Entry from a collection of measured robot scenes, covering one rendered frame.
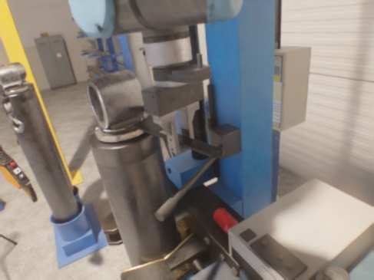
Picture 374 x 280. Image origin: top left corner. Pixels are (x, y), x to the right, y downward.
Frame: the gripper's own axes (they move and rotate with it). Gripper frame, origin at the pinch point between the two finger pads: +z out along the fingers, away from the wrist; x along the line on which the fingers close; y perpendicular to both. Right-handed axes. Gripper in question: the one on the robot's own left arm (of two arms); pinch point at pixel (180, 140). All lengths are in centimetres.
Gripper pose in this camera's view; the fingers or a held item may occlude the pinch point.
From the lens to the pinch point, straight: 56.6
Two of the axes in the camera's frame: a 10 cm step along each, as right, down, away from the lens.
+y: -6.9, -2.4, 6.9
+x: -7.2, 3.8, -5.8
